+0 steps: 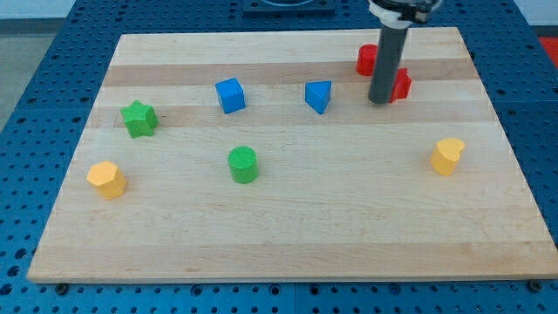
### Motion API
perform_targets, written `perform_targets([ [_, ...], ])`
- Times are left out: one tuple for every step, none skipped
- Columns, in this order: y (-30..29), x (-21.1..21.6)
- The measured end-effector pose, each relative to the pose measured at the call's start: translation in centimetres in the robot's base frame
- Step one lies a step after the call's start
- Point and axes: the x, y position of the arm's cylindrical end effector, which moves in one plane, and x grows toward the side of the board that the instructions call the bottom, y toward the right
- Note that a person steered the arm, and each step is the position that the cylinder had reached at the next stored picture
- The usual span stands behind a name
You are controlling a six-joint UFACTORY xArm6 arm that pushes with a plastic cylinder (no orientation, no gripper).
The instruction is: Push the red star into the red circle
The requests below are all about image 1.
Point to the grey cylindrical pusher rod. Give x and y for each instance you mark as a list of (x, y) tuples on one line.
[(390, 47)]

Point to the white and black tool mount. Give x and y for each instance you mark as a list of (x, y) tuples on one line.
[(401, 14)]

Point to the red star block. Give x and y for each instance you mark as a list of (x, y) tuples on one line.
[(402, 85)]

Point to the green star block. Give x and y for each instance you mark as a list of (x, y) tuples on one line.
[(140, 119)]

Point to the red cylinder block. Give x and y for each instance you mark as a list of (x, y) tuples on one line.
[(366, 59)]

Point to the blue triangle block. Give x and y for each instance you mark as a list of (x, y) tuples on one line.
[(317, 95)]

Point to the yellow heart block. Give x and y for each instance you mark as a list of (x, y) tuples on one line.
[(446, 155)]

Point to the blue cube block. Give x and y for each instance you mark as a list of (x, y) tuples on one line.
[(230, 95)]

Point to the wooden board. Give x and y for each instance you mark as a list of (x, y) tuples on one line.
[(348, 195)]

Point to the green cylinder block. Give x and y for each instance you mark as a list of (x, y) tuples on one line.
[(242, 162)]

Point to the yellow hexagon block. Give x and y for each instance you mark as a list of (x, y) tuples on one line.
[(107, 180)]

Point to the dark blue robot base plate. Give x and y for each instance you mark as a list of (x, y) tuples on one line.
[(261, 7)]

